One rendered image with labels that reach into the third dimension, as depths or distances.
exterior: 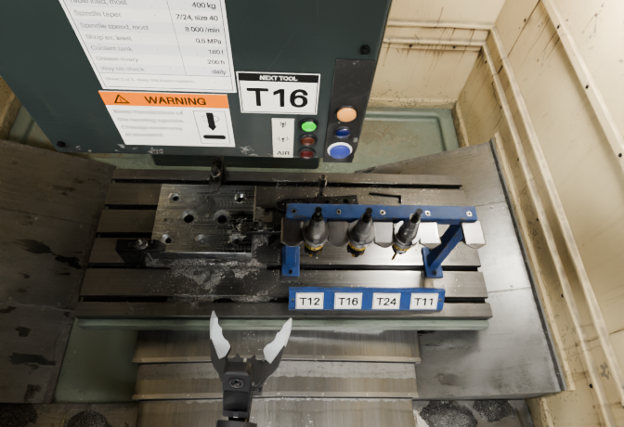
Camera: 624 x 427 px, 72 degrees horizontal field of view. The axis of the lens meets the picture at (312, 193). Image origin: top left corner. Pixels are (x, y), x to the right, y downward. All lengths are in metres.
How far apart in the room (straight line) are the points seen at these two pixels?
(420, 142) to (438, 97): 0.23
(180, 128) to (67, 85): 0.14
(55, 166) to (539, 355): 1.82
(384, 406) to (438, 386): 0.18
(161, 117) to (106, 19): 0.15
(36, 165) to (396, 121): 1.53
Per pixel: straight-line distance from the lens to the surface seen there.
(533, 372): 1.50
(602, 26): 1.36
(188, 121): 0.60
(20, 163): 1.94
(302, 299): 1.24
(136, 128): 0.63
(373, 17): 0.48
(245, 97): 0.55
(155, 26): 0.50
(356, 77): 0.52
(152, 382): 1.48
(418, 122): 2.14
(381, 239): 1.03
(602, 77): 1.32
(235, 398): 0.79
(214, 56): 0.51
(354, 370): 1.43
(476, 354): 1.50
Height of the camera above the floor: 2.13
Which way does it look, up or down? 59 degrees down
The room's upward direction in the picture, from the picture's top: 6 degrees clockwise
